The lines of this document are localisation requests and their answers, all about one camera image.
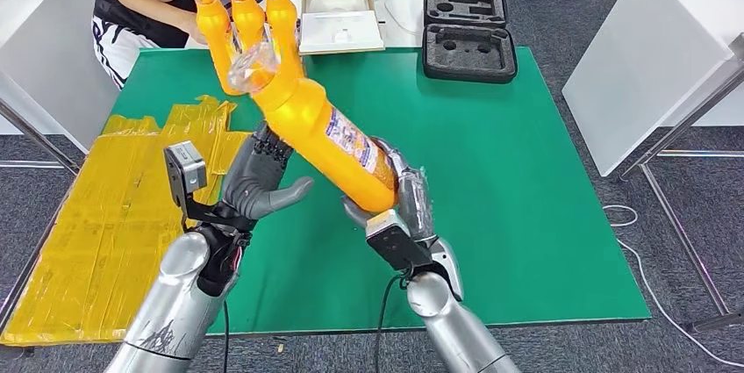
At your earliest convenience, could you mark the person's right hand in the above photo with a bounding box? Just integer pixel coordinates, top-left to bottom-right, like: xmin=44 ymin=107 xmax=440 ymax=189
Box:
xmin=178 ymin=10 xmax=209 ymax=46

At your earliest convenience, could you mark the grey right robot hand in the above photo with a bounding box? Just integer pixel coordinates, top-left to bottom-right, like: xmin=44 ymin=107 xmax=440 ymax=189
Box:
xmin=340 ymin=136 xmax=439 ymax=245

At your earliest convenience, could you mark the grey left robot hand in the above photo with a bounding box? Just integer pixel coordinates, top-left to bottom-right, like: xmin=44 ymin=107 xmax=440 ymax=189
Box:
xmin=220 ymin=121 xmax=316 ymax=223

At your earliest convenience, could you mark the orange detergent bottle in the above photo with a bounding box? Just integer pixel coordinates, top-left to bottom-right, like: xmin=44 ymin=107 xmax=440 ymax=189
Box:
xmin=223 ymin=0 xmax=268 ymax=53
xmin=187 ymin=0 xmax=246 ymax=97
xmin=260 ymin=0 xmax=305 ymax=78
xmin=226 ymin=41 xmax=402 ymax=214

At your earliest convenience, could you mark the person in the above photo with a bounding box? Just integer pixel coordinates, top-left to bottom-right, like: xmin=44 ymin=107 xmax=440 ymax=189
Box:
xmin=91 ymin=0 xmax=241 ymax=91

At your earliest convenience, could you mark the green table board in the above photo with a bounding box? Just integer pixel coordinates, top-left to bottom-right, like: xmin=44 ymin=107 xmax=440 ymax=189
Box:
xmin=110 ymin=46 xmax=652 ymax=338

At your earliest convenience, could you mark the white moulded box insert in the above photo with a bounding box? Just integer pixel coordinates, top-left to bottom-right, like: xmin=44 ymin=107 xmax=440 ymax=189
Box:
xmin=308 ymin=0 xmax=368 ymax=14

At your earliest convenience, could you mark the open cardboard box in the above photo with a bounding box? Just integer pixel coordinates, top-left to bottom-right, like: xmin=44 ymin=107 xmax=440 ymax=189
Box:
xmin=297 ymin=0 xmax=387 ymax=56

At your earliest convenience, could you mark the black foam-lined case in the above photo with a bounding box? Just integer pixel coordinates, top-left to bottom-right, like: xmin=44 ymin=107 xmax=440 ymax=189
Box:
xmin=421 ymin=0 xmax=519 ymax=85

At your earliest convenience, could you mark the yellow taped plastic sheet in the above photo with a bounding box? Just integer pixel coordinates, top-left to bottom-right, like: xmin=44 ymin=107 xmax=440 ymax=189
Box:
xmin=0 ymin=95 xmax=252 ymax=348

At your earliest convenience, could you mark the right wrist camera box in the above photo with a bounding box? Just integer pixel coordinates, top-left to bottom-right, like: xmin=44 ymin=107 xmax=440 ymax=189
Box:
xmin=365 ymin=208 xmax=434 ymax=274

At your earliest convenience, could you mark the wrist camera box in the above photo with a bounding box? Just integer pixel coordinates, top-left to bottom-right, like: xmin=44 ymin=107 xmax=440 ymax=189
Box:
xmin=365 ymin=208 xmax=434 ymax=274
xmin=163 ymin=140 xmax=257 ymax=233

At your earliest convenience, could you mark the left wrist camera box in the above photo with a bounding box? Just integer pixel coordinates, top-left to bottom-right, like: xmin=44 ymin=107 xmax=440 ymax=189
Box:
xmin=163 ymin=140 xmax=257 ymax=233

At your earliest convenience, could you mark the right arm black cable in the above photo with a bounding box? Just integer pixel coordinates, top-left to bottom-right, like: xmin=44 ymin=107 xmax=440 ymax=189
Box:
xmin=373 ymin=274 xmax=408 ymax=373

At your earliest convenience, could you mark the silver metal frame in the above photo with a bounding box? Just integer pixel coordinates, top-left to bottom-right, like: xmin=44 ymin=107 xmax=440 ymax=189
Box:
xmin=0 ymin=97 xmax=81 ymax=177
xmin=617 ymin=30 xmax=744 ymax=335

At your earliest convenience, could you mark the thin white cable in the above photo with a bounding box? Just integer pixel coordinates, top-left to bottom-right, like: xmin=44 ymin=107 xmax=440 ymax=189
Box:
xmin=373 ymin=0 xmax=427 ymax=35

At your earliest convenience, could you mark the white floor cable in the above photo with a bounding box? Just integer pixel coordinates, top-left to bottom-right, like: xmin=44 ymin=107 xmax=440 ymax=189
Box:
xmin=601 ymin=204 xmax=744 ymax=369

